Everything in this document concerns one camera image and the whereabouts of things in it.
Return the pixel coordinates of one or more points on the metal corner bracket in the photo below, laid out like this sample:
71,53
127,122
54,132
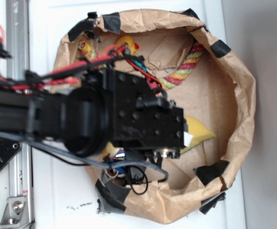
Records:
16,214

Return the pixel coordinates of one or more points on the yellow rubber duck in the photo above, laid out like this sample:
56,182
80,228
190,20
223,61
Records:
128,41

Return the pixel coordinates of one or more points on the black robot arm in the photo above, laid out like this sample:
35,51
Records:
110,107

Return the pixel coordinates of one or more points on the aluminium extrusion rail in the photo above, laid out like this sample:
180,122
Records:
20,167

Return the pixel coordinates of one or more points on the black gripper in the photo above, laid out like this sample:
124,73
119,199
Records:
144,119

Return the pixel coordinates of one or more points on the yellow sponge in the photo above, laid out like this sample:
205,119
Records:
198,131

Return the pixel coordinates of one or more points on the yellow cloth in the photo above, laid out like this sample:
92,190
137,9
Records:
110,151

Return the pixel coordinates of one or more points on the brown paper bag basin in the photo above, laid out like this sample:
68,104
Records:
207,79

